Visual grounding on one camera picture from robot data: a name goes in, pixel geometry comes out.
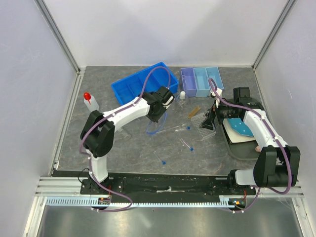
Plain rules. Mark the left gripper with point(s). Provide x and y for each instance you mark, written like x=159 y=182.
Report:
x=155 y=118

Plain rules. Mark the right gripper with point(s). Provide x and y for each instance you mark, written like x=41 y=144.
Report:
x=209 y=122

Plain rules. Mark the blue safety goggles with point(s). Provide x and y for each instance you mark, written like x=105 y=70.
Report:
x=155 y=127

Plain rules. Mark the glass flask white stopper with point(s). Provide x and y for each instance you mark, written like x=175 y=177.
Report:
x=182 y=99

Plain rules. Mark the clear glass jar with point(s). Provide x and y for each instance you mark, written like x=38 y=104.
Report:
x=126 y=135

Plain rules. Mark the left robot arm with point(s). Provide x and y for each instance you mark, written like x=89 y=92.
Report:
x=97 y=136

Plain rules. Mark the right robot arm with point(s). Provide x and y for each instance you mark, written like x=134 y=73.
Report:
x=277 y=165

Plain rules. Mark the clear well plate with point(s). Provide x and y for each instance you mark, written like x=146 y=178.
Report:
x=203 y=132

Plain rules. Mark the blue dotted plate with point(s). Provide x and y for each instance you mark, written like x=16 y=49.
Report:
x=239 y=127

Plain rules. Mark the test tube middle blue cap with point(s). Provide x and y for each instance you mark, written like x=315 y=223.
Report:
x=186 y=144

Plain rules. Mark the blue divided plastic bin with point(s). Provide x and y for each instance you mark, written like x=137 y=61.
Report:
x=126 y=89

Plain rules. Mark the light blue middle tray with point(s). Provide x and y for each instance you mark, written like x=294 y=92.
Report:
x=203 y=87

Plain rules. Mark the light blue tray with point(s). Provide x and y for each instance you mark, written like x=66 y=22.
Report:
x=213 y=72
x=203 y=87

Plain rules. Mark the purple small tray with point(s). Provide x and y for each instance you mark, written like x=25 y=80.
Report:
x=188 y=81

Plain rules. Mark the dark green tray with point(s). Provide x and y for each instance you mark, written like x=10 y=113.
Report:
x=240 y=151

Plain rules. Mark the light blue right tray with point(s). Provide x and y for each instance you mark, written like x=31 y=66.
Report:
x=213 y=72

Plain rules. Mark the test tube lower blue cap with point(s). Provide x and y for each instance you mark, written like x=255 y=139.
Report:
x=159 y=158

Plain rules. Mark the red cap wash bottle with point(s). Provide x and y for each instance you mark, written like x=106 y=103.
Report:
x=90 y=102

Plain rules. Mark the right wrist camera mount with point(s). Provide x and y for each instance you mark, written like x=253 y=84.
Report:
x=215 y=96

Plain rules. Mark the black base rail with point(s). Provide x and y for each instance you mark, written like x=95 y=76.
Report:
x=163 y=188

